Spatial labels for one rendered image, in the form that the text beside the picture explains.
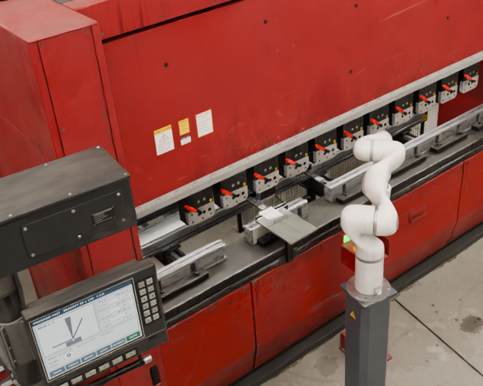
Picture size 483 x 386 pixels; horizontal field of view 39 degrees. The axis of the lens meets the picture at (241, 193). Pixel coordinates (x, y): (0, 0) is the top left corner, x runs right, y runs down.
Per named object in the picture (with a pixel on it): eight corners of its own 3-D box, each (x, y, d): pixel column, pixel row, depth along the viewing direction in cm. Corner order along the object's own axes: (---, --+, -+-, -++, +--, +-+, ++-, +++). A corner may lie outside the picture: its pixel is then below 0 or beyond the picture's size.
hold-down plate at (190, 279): (157, 305, 321) (156, 300, 319) (151, 299, 324) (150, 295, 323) (209, 277, 335) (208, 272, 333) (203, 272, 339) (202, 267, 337)
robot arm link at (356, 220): (382, 265, 285) (385, 217, 272) (338, 260, 290) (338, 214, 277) (385, 247, 295) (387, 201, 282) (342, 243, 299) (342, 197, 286)
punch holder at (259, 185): (256, 194, 339) (254, 166, 330) (245, 188, 344) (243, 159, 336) (279, 183, 346) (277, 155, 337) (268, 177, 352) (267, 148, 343)
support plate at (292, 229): (290, 245, 333) (290, 243, 332) (256, 222, 351) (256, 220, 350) (317, 230, 342) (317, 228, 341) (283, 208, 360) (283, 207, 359)
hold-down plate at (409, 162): (392, 178, 398) (392, 174, 397) (385, 175, 402) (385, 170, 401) (425, 159, 413) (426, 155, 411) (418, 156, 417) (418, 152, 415)
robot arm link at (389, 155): (356, 239, 284) (397, 243, 280) (356, 221, 275) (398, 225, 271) (369, 151, 314) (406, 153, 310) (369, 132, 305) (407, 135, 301)
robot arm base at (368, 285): (399, 292, 298) (402, 258, 288) (364, 309, 291) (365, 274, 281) (372, 269, 312) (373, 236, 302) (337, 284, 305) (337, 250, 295)
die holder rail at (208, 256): (142, 304, 322) (139, 289, 317) (135, 298, 326) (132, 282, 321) (227, 259, 346) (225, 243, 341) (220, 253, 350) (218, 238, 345)
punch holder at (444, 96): (440, 104, 407) (442, 79, 398) (428, 100, 412) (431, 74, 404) (456, 96, 414) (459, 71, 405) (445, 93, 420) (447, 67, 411)
